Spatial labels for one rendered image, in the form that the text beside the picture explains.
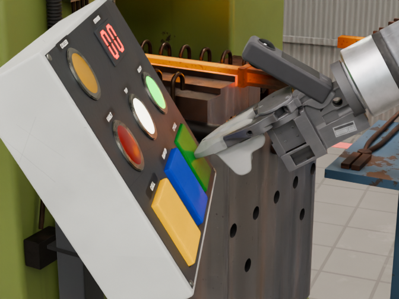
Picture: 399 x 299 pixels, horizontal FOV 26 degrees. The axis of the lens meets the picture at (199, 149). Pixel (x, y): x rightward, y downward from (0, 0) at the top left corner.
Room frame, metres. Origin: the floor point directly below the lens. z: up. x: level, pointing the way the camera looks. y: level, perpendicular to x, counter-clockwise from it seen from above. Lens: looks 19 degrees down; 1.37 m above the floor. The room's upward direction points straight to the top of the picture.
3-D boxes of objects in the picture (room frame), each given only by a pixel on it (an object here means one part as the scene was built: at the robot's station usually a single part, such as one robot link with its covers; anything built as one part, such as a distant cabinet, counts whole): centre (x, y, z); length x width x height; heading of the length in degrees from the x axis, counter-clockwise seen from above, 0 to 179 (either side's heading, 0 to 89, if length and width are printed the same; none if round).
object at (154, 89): (1.03, 0.05, 1.09); 0.05 x 0.03 x 0.04; 150
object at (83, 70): (0.83, 0.11, 1.16); 0.05 x 0.03 x 0.04; 150
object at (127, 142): (0.83, 0.07, 1.09); 0.05 x 0.03 x 0.04; 150
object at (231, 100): (1.57, 0.12, 0.96); 0.42 x 0.20 x 0.09; 60
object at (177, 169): (0.92, 0.02, 1.01); 0.07 x 0.05 x 0.07; 175
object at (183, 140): (1.02, 0.01, 1.00); 0.07 x 0.05 x 0.07; 175
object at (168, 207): (0.82, 0.03, 1.01); 0.07 x 0.05 x 0.07; 175
